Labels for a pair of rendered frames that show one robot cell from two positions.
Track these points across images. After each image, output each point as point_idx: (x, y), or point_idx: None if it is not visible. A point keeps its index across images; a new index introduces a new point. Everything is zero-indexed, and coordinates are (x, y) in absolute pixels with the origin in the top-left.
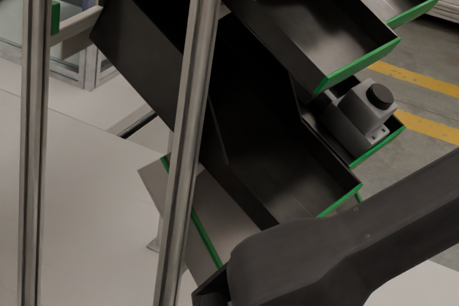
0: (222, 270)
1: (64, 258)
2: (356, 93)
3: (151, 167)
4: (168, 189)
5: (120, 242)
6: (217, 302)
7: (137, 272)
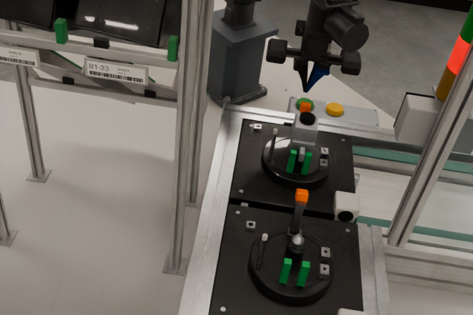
0: None
1: (42, 292)
2: None
3: (177, 76)
4: (207, 60)
5: (8, 264)
6: None
7: (43, 243)
